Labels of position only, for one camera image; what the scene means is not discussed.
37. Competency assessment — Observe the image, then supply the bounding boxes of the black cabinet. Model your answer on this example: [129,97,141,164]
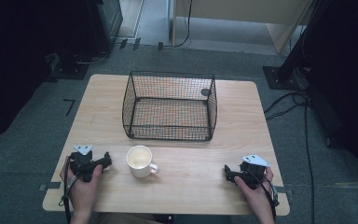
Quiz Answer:
[86,0,124,58]

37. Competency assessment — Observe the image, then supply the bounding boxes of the person's left hand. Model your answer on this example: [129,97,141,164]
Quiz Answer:
[64,163,103,218]

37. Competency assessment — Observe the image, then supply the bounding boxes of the black wire mesh basket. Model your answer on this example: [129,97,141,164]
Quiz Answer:
[121,70,218,142]

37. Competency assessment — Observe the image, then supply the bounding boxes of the left hand-held gripper black cable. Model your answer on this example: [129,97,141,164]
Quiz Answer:
[58,156,82,224]

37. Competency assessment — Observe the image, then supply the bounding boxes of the hand-held gripper black cable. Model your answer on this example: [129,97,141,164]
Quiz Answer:
[247,168,281,222]
[58,156,82,224]

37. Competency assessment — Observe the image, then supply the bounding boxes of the person's right hand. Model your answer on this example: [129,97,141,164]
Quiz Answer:
[233,166,275,219]

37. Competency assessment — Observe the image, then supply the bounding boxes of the black floor base plate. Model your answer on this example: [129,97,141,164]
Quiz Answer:
[47,52,90,81]

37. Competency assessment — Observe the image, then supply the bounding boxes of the black floor cables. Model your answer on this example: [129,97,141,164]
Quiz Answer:
[263,89,317,224]

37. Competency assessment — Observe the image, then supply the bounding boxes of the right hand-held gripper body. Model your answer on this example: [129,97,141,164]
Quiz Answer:
[231,153,272,190]

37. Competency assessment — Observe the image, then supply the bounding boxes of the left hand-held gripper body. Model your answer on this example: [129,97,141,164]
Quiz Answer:
[69,144,104,183]

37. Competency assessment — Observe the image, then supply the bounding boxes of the black stand with base plate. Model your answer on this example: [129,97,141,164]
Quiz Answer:
[262,18,311,91]

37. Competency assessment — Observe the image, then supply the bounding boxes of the right hand-held gripper black cable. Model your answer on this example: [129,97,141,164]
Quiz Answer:
[247,168,281,222]

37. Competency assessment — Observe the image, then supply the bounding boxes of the light wooden furniture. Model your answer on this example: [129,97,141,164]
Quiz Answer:
[171,0,315,56]

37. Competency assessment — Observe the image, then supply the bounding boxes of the white cup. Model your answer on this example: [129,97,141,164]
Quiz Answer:
[126,145,160,179]

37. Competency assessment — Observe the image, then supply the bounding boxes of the grey tape strip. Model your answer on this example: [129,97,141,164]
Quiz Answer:
[275,186,296,198]
[38,182,62,191]

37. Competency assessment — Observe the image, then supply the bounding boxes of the black hanging cable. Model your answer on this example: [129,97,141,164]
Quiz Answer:
[172,0,194,49]

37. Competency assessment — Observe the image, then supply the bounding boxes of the black curtain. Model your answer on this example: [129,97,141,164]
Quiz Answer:
[301,0,358,189]
[0,0,102,147]

